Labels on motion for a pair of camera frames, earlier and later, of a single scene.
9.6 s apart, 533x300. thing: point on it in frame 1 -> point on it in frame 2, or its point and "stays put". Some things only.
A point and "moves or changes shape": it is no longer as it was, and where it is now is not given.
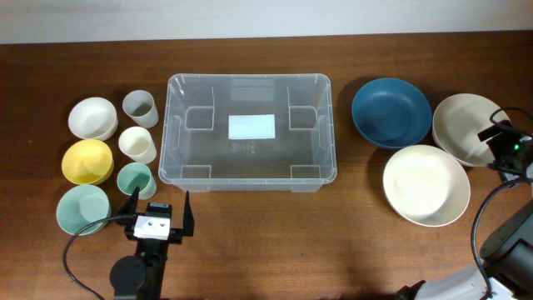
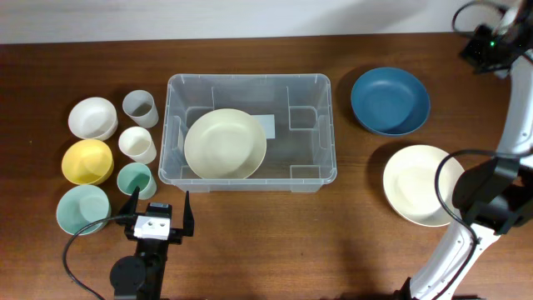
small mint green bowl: (82, 205) stays put
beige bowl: (456, 123) -> (225, 143)
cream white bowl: (426, 184) stays put
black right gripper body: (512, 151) -> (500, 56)
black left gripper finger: (188, 217) stays put
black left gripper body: (176, 237) stays put
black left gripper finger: (132, 207) stays put
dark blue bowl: (392, 113) moves or changes shape
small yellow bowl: (87, 162) stays put
